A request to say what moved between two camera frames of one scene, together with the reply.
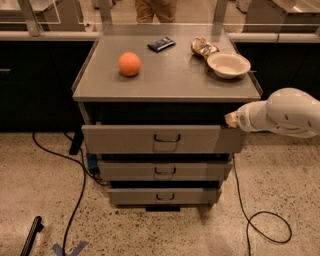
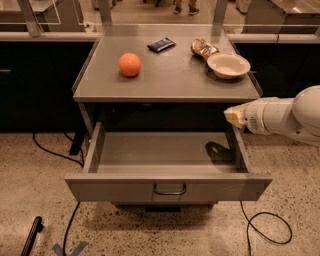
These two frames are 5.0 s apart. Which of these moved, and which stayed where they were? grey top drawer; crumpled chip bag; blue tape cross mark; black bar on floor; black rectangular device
Moved: grey top drawer
Stayed: crumpled chip bag; black rectangular device; black bar on floor; blue tape cross mark
